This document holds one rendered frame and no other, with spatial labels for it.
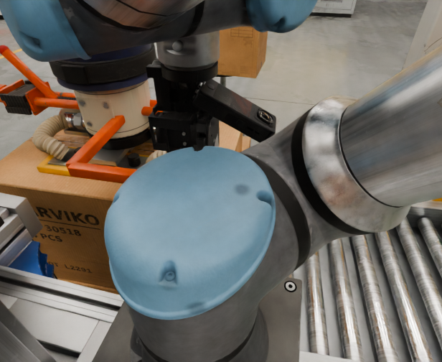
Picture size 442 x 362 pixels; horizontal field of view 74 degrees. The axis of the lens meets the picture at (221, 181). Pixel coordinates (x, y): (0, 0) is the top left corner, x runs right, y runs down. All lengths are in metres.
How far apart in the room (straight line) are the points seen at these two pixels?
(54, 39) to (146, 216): 0.11
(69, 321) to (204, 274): 0.40
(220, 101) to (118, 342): 0.31
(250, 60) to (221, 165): 2.01
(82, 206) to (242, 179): 0.60
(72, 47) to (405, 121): 0.19
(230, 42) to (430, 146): 2.06
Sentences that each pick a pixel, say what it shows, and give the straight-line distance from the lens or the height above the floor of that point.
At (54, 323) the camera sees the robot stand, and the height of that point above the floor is 0.95.
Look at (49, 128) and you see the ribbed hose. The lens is 0.87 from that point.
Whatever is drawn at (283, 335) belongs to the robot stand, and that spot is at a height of 1.04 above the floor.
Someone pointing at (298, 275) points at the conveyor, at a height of 0.49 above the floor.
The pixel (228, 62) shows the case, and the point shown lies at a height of 0.72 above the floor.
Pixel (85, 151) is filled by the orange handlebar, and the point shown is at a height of 1.09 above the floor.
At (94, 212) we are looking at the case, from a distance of 0.76.
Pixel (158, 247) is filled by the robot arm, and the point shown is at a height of 1.26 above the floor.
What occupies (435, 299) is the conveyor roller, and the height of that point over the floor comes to 0.55.
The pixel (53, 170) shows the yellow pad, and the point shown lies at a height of 0.96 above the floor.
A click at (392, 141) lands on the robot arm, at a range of 0.20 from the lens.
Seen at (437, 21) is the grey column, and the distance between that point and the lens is 1.74.
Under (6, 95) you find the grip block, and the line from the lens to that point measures 0.92.
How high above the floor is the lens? 1.40
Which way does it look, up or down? 39 degrees down
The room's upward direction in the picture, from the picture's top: straight up
